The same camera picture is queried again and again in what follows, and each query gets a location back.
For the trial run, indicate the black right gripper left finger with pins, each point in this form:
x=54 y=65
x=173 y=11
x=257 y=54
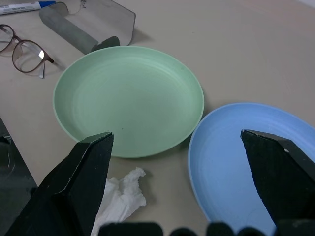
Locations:
x=73 y=186

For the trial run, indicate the blue round plate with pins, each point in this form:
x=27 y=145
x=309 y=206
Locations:
x=216 y=159

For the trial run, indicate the grey open glasses case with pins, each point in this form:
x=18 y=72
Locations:
x=66 y=29

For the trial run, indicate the crumpled white tissue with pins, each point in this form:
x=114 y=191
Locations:
x=120 y=196

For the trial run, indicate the white marker with blue cap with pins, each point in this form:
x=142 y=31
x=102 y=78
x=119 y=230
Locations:
x=19 y=8

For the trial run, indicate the green round plate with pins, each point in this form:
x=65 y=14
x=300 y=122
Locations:
x=128 y=98

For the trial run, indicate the brown round-framed eyeglasses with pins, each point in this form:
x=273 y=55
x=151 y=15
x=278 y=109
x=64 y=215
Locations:
x=27 y=56

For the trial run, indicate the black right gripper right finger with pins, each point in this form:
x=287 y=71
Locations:
x=280 y=177

